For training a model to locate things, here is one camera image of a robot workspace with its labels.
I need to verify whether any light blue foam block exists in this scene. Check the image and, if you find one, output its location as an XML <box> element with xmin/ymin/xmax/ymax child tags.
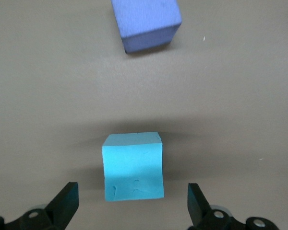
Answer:
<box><xmin>102</xmin><ymin>131</ymin><xmax>165</xmax><ymax>202</ymax></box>

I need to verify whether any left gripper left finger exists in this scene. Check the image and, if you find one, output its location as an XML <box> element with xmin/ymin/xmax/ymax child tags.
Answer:
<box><xmin>0</xmin><ymin>182</ymin><xmax>80</xmax><ymax>230</ymax></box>

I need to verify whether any brown table cloth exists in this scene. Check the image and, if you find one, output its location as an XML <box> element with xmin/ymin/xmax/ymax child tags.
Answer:
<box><xmin>0</xmin><ymin>0</ymin><xmax>288</xmax><ymax>230</ymax></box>

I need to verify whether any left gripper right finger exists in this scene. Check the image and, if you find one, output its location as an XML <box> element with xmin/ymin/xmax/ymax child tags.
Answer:
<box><xmin>187</xmin><ymin>183</ymin><xmax>279</xmax><ymax>230</ymax></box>

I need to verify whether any purple foam block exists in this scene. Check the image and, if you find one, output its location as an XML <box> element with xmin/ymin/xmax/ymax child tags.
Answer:
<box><xmin>110</xmin><ymin>0</ymin><xmax>183</xmax><ymax>54</ymax></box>

